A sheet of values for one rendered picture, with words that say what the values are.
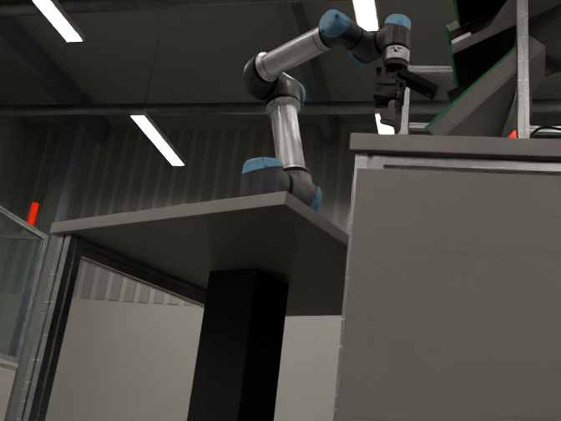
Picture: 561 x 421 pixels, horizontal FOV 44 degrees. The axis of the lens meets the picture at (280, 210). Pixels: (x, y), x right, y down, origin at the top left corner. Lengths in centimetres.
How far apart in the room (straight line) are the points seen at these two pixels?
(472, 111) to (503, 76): 9
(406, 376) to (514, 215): 28
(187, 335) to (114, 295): 140
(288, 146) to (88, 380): 924
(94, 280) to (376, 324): 1059
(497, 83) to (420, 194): 45
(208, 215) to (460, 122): 55
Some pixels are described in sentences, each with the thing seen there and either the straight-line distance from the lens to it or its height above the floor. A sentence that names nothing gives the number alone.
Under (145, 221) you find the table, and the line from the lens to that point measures 159.
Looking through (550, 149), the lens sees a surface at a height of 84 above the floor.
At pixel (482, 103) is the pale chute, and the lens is 145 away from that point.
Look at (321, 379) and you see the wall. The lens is 1002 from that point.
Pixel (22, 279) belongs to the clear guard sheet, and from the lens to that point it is 613.
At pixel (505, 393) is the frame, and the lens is 101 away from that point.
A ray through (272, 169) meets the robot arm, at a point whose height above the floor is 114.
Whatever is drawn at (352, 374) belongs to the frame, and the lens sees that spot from 100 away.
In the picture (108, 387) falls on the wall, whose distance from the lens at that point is 1100.
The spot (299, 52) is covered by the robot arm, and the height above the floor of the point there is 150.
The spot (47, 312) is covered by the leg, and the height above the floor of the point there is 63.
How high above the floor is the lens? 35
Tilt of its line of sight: 20 degrees up
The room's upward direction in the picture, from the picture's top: 7 degrees clockwise
